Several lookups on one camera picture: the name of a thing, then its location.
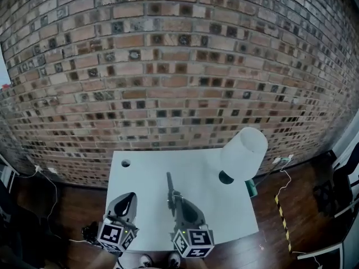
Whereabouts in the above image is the person's left forearm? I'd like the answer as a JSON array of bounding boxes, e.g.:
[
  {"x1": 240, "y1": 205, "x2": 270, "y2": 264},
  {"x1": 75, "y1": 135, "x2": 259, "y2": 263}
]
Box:
[{"x1": 99, "y1": 251, "x2": 121, "y2": 269}]

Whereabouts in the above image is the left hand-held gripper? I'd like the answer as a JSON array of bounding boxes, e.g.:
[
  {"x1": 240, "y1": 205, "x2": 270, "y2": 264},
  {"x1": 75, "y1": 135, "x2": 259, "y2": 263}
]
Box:
[{"x1": 96, "y1": 192, "x2": 140, "y2": 256}]

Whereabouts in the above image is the long white floor cable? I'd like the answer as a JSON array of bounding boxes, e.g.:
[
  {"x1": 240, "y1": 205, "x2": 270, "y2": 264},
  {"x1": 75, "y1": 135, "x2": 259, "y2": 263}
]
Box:
[{"x1": 26, "y1": 165, "x2": 98, "y2": 243}]

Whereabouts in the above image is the person's right forearm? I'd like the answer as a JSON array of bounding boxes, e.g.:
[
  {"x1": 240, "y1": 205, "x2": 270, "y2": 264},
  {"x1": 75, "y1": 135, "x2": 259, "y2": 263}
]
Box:
[{"x1": 183, "y1": 256, "x2": 210, "y2": 269}]

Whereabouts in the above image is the white wall power adaptor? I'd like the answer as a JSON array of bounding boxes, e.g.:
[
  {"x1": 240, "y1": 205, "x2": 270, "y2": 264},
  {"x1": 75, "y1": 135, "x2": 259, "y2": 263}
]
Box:
[{"x1": 272, "y1": 154, "x2": 294, "y2": 164}]

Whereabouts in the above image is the black office chair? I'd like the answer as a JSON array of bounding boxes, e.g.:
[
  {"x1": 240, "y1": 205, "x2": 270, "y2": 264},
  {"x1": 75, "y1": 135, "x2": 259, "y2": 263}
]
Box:
[
  {"x1": 312, "y1": 161, "x2": 357, "y2": 218},
  {"x1": 0, "y1": 178, "x2": 68, "y2": 269}
]

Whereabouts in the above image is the white framed dark table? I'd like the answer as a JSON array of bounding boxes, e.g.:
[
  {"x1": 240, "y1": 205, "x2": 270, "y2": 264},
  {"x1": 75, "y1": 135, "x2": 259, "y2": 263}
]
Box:
[{"x1": 297, "y1": 238, "x2": 359, "y2": 269}]

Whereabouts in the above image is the white cabinet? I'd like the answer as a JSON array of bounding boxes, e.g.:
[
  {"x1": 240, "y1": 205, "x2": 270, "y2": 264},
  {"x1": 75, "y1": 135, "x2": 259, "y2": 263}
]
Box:
[{"x1": 332, "y1": 122, "x2": 359, "y2": 176}]

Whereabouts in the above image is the window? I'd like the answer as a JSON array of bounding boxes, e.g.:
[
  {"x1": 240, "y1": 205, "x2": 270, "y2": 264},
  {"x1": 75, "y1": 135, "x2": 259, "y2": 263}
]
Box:
[{"x1": 0, "y1": 49, "x2": 12, "y2": 88}]

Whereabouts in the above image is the white metal shelf frame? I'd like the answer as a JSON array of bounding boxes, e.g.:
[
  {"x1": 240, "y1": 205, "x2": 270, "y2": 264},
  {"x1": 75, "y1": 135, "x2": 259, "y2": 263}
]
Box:
[{"x1": 0, "y1": 154, "x2": 20, "y2": 193}]

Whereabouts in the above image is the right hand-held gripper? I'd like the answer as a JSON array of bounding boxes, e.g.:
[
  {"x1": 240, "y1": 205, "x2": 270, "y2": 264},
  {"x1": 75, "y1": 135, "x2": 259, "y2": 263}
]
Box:
[{"x1": 169, "y1": 191, "x2": 215, "y2": 259}]

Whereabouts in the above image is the yellow black hazard tape strip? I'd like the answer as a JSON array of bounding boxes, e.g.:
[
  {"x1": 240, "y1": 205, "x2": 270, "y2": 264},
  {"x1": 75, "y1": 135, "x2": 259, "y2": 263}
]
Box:
[{"x1": 274, "y1": 194, "x2": 292, "y2": 252}]

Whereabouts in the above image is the short white charger cable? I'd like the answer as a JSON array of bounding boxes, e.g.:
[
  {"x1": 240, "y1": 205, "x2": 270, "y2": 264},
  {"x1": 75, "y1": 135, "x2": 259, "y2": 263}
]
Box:
[{"x1": 274, "y1": 161, "x2": 292, "y2": 197}]

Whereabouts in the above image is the white shade table lamp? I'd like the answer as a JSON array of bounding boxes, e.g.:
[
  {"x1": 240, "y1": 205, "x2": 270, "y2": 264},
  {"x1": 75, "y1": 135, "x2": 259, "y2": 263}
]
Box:
[{"x1": 218, "y1": 127, "x2": 269, "y2": 185}]

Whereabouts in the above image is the person's left shoe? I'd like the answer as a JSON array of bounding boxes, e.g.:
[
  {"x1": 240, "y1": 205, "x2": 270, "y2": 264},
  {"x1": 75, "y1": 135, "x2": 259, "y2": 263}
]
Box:
[{"x1": 139, "y1": 253, "x2": 154, "y2": 268}]

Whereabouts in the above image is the black cable bundle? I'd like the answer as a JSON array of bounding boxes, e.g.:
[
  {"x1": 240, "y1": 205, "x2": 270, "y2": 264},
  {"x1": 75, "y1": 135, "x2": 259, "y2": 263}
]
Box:
[{"x1": 82, "y1": 222, "x2": 99, "y2": 242}]

